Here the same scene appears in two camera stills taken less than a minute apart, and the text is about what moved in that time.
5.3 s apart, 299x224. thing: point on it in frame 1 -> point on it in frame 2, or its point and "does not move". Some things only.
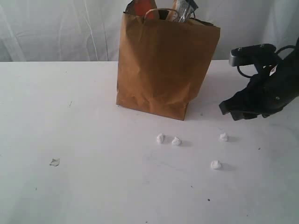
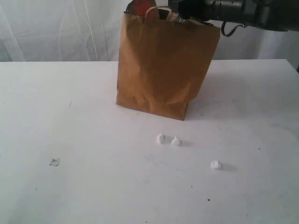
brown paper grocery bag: [162, 60] does not move
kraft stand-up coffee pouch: [140, 7] does not move
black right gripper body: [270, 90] -> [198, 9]
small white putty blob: [160, 138] does not move
